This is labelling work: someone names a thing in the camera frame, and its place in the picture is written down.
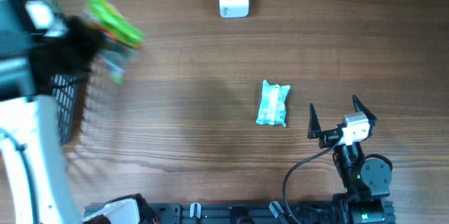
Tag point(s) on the teal tissue pack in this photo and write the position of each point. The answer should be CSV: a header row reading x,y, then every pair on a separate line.
x,y
272,109

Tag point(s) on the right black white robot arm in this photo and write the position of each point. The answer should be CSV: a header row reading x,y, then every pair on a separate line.
x,y
366,178

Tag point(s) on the grey plastic mesh basket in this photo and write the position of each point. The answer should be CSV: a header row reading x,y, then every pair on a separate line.
x,y
65,106

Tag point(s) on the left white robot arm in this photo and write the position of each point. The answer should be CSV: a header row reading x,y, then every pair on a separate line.
x,y
38,42

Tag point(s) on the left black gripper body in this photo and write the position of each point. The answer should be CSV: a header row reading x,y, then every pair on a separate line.
x,y
76,49

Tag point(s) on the green gummy candy bag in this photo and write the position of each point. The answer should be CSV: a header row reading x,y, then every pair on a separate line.
x,y
123,41

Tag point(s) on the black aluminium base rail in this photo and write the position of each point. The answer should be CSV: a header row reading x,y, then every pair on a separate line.
x,y
307,212

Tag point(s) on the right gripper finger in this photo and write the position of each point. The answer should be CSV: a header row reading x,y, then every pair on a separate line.
x,y
314,129
359,107

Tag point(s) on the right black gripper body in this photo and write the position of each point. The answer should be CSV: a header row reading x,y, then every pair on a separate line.
x,y
329,138

